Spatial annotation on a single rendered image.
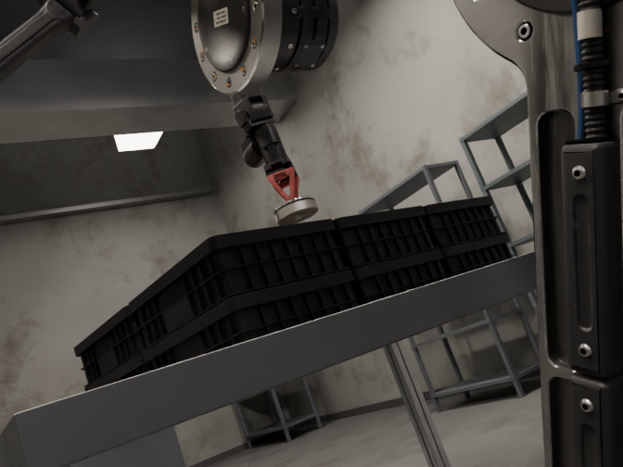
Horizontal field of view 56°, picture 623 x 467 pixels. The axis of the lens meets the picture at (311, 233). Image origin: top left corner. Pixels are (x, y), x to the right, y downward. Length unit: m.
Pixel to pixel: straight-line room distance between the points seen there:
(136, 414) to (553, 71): 0.36
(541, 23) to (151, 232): 8.15
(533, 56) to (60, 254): 7.83
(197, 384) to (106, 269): 7.73
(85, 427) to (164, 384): 0.06
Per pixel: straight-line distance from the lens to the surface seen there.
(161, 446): 3.27
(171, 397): 0.43
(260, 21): 0.76
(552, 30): 0.44
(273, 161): 1.40
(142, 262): 8.29
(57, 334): 7.84
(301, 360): 0.48
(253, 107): 1.48
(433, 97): 5.38
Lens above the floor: 0.66
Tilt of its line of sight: 12 degrees up
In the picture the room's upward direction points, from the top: 20 degrees counter-clockwise
